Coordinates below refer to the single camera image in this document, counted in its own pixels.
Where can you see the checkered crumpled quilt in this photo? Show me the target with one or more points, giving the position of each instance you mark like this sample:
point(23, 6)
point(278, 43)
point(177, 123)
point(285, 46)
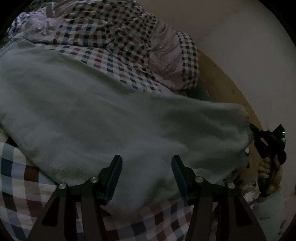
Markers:
point(118, 38)

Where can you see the checkered bed sheet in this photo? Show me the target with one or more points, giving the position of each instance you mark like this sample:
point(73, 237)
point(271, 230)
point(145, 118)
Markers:
point(92, 162)

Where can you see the wooden headboard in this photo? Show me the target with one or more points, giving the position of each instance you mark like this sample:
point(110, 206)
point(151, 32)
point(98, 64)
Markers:
point(220, 88)

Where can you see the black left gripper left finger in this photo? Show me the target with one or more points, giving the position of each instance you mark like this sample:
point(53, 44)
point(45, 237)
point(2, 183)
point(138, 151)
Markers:
point(58, 218)

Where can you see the person's right hand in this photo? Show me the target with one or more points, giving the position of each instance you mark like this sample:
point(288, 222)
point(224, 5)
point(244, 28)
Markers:
point(269, 176)

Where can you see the green fleece garment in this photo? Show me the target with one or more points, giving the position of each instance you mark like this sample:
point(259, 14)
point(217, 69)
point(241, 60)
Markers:
point(104, 129)

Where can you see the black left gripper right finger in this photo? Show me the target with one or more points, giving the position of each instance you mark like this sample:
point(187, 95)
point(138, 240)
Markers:
point(212, 202)

